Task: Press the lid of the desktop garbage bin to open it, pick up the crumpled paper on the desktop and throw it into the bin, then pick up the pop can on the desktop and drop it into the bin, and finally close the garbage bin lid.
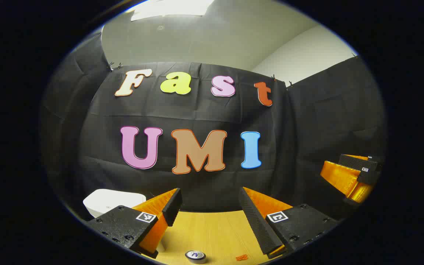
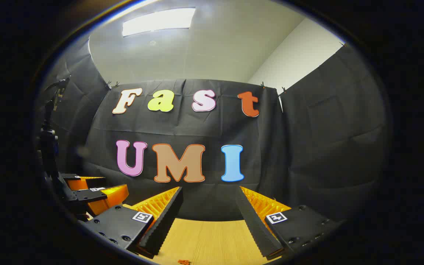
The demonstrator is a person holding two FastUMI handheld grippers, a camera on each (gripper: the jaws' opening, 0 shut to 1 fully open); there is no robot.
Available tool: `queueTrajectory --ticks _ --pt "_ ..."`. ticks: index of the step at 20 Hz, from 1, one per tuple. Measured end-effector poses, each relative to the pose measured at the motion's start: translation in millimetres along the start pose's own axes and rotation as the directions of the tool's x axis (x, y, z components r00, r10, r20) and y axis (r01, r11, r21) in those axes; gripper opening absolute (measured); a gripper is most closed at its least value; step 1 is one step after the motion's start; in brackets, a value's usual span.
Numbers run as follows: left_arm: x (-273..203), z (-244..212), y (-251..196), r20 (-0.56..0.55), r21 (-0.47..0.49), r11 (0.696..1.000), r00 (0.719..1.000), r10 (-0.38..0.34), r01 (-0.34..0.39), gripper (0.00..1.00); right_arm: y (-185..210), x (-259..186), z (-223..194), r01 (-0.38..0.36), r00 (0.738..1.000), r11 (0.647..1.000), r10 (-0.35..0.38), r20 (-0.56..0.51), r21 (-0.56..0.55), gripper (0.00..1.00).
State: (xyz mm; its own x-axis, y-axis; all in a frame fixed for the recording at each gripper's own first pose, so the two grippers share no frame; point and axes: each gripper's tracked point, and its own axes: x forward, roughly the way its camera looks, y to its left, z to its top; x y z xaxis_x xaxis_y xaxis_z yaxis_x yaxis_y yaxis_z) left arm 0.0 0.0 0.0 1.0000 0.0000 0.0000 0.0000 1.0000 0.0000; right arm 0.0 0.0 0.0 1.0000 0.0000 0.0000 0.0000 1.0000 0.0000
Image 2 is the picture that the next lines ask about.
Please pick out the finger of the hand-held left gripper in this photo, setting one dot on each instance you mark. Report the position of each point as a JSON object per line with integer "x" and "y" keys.
{"x": 87, "y": 183}
{"x": 112, "y": 197}

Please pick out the ceiling light panel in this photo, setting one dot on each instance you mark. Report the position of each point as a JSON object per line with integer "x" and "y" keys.
{"x": 158, "y": 21}

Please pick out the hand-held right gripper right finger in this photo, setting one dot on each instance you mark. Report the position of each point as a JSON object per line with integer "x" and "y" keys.
{"x": 256, "y": 224}

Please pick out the wooden desktop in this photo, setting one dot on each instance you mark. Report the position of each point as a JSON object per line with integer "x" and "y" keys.
{"x": 212, "y": 239}

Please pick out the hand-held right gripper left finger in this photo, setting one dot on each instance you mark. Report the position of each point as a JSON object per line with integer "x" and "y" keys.
{"x": 164, "y": 224}

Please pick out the black backdrop cloth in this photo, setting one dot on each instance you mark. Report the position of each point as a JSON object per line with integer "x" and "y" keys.
{"x": 289, "y": 147}

